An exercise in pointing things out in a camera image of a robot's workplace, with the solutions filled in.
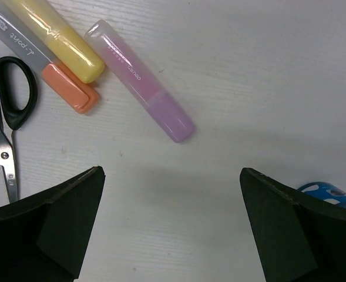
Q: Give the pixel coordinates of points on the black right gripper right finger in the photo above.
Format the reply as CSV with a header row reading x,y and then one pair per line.
x,y
298,237

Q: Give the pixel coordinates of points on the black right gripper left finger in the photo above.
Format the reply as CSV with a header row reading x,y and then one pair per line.
x,y
44,237

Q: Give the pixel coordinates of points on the purple highlighter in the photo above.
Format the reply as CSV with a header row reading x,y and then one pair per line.
x,y
139,81

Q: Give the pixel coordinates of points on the orange highlighter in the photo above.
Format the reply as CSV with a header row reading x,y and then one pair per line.
x,y
19,38

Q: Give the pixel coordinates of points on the yellow highlighter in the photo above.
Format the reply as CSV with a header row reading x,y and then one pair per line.
x,y
51,28

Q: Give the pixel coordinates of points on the black handled scissors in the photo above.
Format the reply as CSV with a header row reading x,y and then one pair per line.
x,y
11,119

